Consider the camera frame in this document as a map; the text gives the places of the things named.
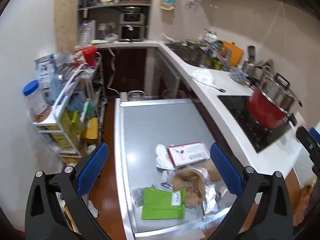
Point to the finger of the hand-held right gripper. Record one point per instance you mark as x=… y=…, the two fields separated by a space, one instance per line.
x=305 y=140

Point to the kitchen sink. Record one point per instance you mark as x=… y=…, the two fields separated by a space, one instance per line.
x=187 y=53

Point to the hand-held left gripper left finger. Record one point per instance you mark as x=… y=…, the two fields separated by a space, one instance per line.
x=92 y=170

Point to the metal faucet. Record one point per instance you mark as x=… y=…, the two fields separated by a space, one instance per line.
x=212 y=46

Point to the brown paper piece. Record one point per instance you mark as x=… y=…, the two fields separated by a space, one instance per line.
x=212 y=172

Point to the clear plastic bottle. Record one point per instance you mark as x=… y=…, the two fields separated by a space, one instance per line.
x=85 y=35

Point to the red pot with steel lid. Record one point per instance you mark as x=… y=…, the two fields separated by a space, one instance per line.
x=267 y=110

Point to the silver countertop appliance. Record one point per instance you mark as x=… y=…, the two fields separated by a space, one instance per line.
x=131 y=27

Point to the orange cutting board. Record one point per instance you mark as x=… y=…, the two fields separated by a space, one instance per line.
x=233 y=52

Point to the yellow green boxes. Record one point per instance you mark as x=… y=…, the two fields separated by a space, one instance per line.
x=71 y=130

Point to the small white paper sachet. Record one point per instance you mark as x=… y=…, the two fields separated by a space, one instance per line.
x=138 y=196

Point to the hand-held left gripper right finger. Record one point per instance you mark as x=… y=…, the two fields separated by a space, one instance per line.
x=225 y=170

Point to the white cloth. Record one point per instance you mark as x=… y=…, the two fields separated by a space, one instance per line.
x=203 y=76

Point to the silver plastic wrapper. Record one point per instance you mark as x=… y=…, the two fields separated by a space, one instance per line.
x=210 y=200

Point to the white medicine box red stripe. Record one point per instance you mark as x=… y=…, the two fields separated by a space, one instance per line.
x=187 y=153

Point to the white storage rack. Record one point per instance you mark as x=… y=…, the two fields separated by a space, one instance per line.
x=75 y=80

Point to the wall hooks with utensils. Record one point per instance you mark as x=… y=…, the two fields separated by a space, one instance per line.
x=193 y=0

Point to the speckled beige board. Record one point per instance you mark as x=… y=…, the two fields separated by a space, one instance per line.
x=66 y=12

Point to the blue and white bag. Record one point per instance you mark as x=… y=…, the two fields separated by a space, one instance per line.
x=47 y=77

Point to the crumpled white plastic wrapper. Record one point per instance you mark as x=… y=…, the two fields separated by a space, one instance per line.
x=163 y=157

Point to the plastic jar with blue lid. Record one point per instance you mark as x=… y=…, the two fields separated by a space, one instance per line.
x=36 y=100

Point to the black induction cooktop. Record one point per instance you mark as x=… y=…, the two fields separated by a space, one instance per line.
x=240 y=110

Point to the blue patterned bowl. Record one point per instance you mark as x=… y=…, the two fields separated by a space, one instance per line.
x=238 y=76

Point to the metal grater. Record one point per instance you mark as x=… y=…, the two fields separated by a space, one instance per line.
x=251 y=53

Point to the red cup container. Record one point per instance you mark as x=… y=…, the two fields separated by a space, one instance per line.
x=89 y=55

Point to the yellow package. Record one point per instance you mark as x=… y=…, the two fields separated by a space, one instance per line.
x=92 y=128

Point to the green pouch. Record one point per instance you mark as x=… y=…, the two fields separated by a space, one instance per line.
x=162 y=205

